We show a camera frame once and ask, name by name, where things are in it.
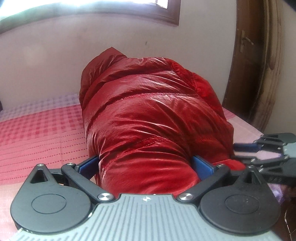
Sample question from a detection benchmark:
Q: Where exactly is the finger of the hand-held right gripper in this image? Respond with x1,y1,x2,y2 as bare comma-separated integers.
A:
231,153,290,177
233,136,287,154

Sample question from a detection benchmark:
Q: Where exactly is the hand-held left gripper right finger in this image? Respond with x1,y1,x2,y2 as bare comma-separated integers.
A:
178,155,263,205

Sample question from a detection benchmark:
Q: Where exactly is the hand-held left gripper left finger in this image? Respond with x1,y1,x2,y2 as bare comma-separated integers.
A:
31,155,115,204

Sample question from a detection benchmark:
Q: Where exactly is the red puffer jacket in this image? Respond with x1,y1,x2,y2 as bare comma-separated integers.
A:
79,46,249,195

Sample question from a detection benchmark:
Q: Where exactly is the pink checkered bed sheet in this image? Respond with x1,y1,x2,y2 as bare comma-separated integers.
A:
0,91,287,210

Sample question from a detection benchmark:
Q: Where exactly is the brown wooden door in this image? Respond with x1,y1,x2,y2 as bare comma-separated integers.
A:
221,0,296,135

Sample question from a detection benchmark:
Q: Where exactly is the wooden framed window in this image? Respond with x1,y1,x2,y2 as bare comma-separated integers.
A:
0,0,181,36

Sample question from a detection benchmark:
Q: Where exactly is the metal door handle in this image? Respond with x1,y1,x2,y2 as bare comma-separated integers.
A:
239,30,255,53

